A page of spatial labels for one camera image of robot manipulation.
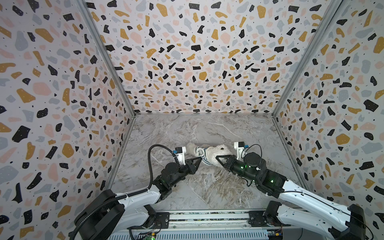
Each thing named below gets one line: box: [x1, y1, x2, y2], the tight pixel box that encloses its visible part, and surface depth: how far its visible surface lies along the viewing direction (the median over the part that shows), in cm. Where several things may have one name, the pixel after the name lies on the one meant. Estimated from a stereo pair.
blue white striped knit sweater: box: [194, 146, 214, 166], surface depth 78 cm
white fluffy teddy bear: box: [186, 142, 233, 167], surface depth 73 cm
